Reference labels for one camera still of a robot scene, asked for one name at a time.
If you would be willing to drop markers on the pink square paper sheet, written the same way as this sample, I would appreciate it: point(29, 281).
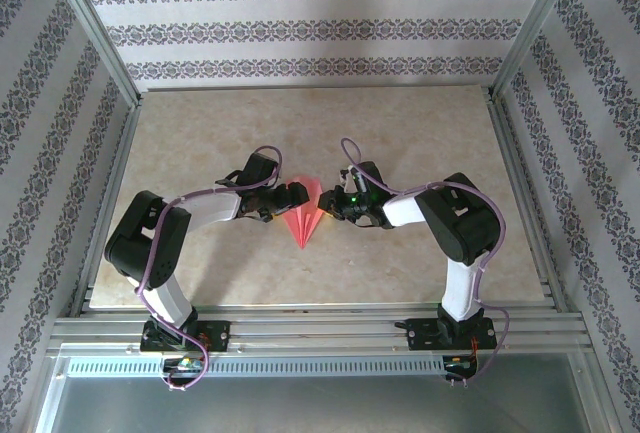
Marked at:
point(302, 228)

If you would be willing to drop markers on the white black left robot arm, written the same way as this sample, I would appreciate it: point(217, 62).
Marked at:
point(145, 248)

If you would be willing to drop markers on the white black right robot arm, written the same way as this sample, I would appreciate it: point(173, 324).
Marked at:
point(460, 228)

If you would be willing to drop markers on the grey metal sheet panel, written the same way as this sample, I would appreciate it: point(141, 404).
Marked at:
point(320, 405)

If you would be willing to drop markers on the small controller circuit board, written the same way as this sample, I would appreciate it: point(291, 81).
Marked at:
point(185, 364)
point(460, 363)

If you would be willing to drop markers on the wide aluminium mounting rail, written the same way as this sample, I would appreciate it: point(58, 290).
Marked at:
point(310, 328)

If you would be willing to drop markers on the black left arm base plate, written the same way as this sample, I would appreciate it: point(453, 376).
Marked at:
point(220, 335)

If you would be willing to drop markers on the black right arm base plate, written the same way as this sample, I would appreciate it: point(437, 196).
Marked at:
point(420, 335)

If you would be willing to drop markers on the aluminium side rail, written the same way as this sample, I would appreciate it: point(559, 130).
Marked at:
point(107, 203)
point(525, 203)

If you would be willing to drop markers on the aluminium frame post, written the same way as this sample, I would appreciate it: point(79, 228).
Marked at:
point(535, 28)
point(95, 33)

